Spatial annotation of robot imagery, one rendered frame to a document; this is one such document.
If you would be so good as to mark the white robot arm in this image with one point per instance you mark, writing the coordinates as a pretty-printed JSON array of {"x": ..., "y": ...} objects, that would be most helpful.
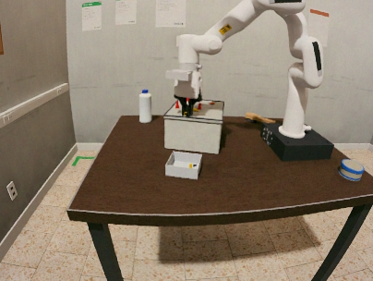
[{"x": 301, "y": 76}]

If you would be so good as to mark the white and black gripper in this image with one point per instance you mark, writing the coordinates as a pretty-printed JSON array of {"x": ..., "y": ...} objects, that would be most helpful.
[{"x": 189, "y": 89}]

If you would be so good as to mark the white bottle with blue cap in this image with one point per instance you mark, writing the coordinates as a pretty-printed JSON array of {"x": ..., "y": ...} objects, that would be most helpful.
[{"x": 145, "y": 107}]

